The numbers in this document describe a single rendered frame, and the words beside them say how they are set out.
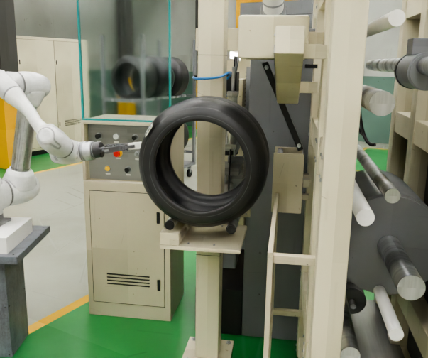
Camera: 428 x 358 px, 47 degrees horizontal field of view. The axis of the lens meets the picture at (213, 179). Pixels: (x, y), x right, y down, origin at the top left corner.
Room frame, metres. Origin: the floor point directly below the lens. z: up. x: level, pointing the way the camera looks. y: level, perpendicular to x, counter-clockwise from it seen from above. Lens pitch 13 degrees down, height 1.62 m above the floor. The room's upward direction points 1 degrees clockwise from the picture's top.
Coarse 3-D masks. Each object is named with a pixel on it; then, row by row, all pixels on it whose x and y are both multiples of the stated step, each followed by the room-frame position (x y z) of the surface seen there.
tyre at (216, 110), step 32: (160, 128) 2.12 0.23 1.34; (224, 128) 2.07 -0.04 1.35; (256, 128) 2.12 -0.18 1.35; (160, 160) 2.39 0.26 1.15; (256, 160) 2.06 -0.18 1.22; (160, 192) 2.11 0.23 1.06; (192, 192) 2.38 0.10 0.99; (224, 192) 2.38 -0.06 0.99; (256, 192) 2.08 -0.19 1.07; (192, 224) 2.13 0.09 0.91
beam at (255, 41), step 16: (240, 16) 1.84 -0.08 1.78; (256, 16) 1.83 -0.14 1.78; (272, 16) 1.83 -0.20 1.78; (288, 16) 1.82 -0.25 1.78; (304, 16) 1.81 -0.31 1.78; (240, 32) 1.84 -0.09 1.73; (256, 32) 1.83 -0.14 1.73; (272, 32) 1.82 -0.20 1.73; (240, 48) 1.84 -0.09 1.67; (256, 48) 1.83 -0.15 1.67; (272, 48) 1.82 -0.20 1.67
